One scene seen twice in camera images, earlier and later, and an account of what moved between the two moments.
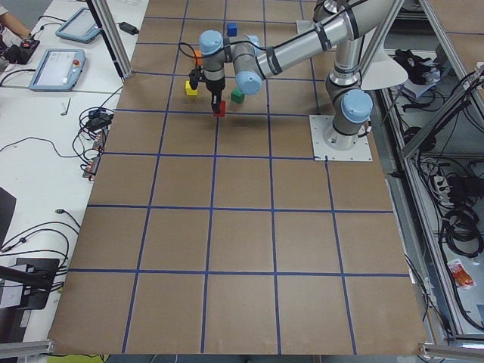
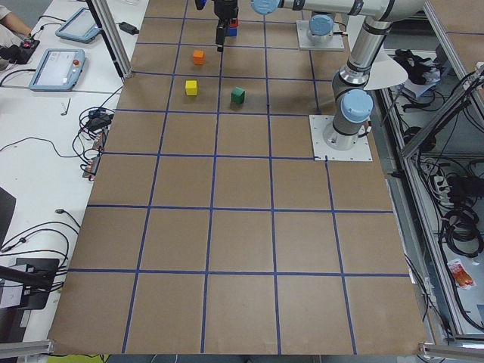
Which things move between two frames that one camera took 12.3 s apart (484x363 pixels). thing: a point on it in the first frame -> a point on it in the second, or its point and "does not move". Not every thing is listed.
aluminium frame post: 107,22 does not move
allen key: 67,108 does not move
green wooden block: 237,96 does not move
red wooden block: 221,113 -> 234,22
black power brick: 128,29 does not move
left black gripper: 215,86 -> 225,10
